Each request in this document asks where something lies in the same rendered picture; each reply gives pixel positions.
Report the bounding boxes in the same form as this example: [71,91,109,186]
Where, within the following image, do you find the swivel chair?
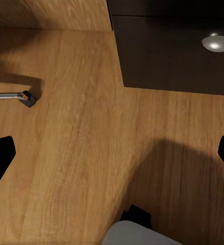
[0,90,37,108]

